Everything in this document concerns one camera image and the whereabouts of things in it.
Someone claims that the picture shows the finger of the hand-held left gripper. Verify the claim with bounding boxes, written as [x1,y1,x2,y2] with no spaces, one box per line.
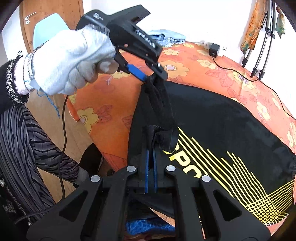
[146,56,169,80]
[116,47,149,82]

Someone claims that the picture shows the thin black cable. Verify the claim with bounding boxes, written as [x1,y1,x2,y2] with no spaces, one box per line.
[212,56,296,121]

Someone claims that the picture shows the orange patterned scarf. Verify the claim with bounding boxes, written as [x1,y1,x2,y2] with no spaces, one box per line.
[240,0,265,55]

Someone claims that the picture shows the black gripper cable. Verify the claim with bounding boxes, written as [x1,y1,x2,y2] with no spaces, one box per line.
[14,94,70,224]

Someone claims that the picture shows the blue cloth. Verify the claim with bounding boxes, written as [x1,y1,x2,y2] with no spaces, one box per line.
[126,218,176,235]

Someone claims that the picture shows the orange floral bedsheet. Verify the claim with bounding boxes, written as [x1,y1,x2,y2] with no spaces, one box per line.
[68,41,296,176]

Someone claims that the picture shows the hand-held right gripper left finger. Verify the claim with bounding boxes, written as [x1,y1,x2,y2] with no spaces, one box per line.
[26,148,151,241]

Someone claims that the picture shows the wooden door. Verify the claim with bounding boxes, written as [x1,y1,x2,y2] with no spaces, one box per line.
[20,0,85,54]

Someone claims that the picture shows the white power strip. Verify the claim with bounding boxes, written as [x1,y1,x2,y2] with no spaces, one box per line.
[203,42,228,57]

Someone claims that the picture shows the grey folded tripod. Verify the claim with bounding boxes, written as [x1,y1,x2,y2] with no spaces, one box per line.
[242,0,278,80]

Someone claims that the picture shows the light blue chair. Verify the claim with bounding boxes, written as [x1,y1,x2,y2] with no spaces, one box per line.
[33,13,70,50]

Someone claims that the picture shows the folded light blue jeans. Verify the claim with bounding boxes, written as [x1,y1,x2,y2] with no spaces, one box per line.
[148,30,186,48]

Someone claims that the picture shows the green patterned scarf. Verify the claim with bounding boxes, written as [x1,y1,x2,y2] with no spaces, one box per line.
[275,7,286,39]

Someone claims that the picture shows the person's left hand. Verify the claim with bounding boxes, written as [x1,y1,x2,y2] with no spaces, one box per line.
[23,24,117,96]

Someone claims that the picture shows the black t-shirt with yellow stripes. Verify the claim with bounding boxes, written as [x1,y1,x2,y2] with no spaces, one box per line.
[127,74,296,227]

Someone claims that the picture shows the person's left forearm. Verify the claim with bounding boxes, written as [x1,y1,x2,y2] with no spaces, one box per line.
[0,51,35,107]

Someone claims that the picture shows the black power adapter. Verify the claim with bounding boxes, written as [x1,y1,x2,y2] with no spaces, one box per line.
[209,44,220,57]

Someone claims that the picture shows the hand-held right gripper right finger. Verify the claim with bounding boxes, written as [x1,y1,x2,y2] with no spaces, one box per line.
[153,148,271,241]

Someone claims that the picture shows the person's grey striped dress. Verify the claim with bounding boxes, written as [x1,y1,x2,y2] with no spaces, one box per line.
[0,104,89,232]

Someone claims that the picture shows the metal door handle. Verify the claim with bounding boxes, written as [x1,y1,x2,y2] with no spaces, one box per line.
[24,12,37,25]

